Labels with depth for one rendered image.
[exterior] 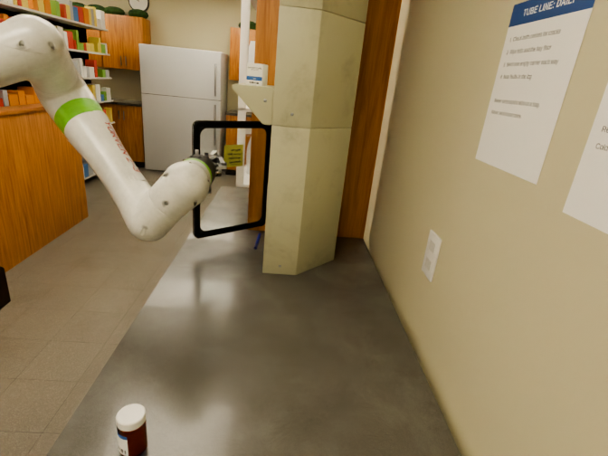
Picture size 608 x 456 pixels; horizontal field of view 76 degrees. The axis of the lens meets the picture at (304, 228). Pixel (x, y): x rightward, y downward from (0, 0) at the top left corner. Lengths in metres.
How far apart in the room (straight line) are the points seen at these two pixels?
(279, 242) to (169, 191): 0.44
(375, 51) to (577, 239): 1.09
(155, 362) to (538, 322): 0.73
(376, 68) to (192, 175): 0.86
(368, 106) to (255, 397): 1.09
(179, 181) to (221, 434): 0.52
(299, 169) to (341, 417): 0.67
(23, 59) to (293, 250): 0.82
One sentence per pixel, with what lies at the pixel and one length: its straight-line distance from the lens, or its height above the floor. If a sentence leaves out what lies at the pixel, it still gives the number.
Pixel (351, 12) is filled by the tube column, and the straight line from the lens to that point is 1.24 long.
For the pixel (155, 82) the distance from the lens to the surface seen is 6.32.
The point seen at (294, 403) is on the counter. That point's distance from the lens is 0.84.
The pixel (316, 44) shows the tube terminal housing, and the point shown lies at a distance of 1.13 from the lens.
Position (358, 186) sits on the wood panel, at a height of 1.16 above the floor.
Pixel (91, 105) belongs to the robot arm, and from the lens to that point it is 1.16.
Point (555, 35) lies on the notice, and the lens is 0.74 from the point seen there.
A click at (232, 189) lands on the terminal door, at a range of 1.40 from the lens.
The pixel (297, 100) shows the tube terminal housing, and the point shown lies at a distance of 1.13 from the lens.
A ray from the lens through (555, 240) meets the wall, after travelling 0.65.
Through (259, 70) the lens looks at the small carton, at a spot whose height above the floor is 1.55.
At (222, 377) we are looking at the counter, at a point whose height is 0.94.
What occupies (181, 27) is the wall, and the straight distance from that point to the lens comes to 6.93.
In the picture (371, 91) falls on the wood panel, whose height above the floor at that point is 1.52.
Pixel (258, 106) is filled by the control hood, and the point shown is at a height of 1.46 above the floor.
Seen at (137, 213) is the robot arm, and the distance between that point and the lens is 0.98.
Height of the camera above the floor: 1.54
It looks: 21 degrees down
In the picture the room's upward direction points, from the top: 6 degrees clockwise
